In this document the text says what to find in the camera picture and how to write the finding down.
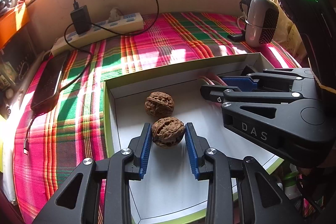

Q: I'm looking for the pink carabiner clip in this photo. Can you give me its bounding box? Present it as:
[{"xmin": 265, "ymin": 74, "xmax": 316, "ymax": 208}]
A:
[{"xmin": 198, "ymin": 74, "xmax": 227, "ymax": 86}]

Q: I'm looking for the orange tray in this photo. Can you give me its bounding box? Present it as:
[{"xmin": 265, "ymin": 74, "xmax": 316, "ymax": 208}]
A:
[{"xmin": 0, "ymin": 2, "xmax": 30, "ymax": 48}]

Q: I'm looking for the white portable heater fan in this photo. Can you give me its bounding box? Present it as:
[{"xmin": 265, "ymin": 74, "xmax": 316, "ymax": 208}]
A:
[{"xmin": 239, "ymin": 0, "xmax": 279, "ymax": 48}]

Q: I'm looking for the black smartphone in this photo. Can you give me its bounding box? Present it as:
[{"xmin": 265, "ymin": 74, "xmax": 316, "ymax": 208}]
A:
[{"xmin": 30, "ymin": 51, "xmax": 70, "ymax": 117}]

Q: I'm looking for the white power strip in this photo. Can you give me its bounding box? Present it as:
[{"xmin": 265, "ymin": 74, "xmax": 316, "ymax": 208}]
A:
[{"xmin": 66, "ymin": 12, "xmax": 144, "ymax": 48}]

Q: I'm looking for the plaid pink green bedsheet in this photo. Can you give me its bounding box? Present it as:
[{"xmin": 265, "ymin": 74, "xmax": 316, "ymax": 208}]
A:
[{"xmin": 12, "ymin": 11, "xmax": 300, "ymax": 224}]

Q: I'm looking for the black charger adapter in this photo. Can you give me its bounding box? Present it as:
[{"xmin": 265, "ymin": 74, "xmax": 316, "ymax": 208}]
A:
[{"xmin": 70, "ymin": 2, "xmax": 92, "ymax": 35}]

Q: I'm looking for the brown walnut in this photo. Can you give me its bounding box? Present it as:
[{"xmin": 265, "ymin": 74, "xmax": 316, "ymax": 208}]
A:
[
  {"xmin": 151, "ymin": 117, "xmax": 185, "ymax": 148},
  {"xmin": 145, "ymin": 92, "xmax": 175, "ymax": 119}
]

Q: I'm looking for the green grey cardboard box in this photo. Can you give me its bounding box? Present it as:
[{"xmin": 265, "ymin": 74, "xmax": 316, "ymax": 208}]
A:
[{"xmin": 104, "ymin": 53, "xmax": 282, "ymax": 223}]

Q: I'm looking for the black charger cable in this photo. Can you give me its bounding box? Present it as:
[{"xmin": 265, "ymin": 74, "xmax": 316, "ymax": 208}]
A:
[{"xmin": 23, "ymin": 0, "xmax": 160, "ymax": 155}]

